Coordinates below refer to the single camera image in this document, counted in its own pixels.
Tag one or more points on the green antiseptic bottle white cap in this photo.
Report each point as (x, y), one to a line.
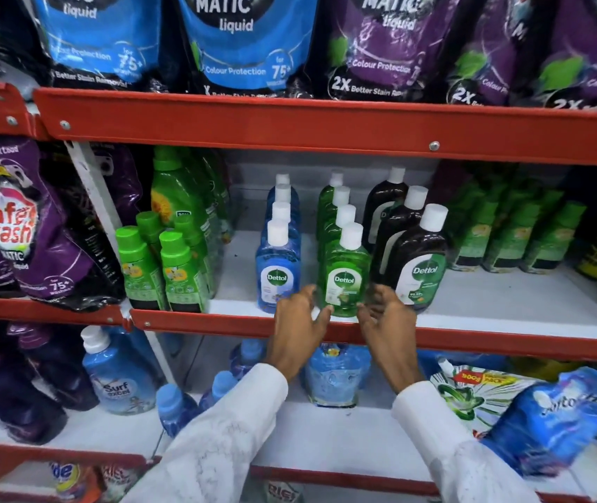
(334, 181)
(344, 277)
(340, 196)
(344, 215)

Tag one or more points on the blue antiseptic bottle white cap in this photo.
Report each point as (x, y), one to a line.
(277, 272)
(282, 193)
(281, 211)
(282, 179)

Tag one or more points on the blue softener pouch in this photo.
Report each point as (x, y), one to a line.
(550, 421)

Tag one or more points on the person's right forearm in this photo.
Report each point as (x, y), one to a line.
(455, 450)

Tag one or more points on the small blue capped bottle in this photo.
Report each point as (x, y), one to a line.
(175, 408)
(246, 356)
(219, 388)

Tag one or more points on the row of dark green-label bottles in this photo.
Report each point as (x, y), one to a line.
(510, 235)

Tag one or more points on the dark purple detergent bottle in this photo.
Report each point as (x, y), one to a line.
(57, 364)
(5, 387)

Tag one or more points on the long red shelf rail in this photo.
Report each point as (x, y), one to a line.
(487, 343)
(330, 128)
(330, 479)

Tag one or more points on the white and green pouch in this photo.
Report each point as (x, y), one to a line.
(479, 395)

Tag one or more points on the orange detergent packet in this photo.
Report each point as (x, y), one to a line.
(70, 479)

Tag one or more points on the dark brown antiseptic bottle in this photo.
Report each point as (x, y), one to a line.
(400, 219)
(385, 196)
(419, 261)

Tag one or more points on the white shelf board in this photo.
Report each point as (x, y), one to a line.
(513, 303)
(99, 426)
(350, 440)

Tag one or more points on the white and red detergent packet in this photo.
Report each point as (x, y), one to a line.
(282, 493)
(117, 479)

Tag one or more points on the white shelf upright post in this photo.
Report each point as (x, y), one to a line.
(94, 196)

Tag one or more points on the person's left hand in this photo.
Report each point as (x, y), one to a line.
(293, 340)

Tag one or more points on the person's right thumb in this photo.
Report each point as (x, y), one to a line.
(365, 315)

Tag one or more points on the person's left forearm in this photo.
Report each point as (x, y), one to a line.
(214, 440)

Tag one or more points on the large blue detergent bottle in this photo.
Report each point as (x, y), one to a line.
(120, 374)

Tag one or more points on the person's left thumb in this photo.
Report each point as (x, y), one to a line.
(323, 317)

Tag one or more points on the light blue refill pouch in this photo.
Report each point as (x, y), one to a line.
(336, 374)

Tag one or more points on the group of green cleaner bottles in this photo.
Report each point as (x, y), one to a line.
(178, 246)

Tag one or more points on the person's right hand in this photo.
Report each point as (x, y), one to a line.
(392, 340)

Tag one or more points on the blue detergent pouch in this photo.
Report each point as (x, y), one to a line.
(248, 41)
(99, 39)

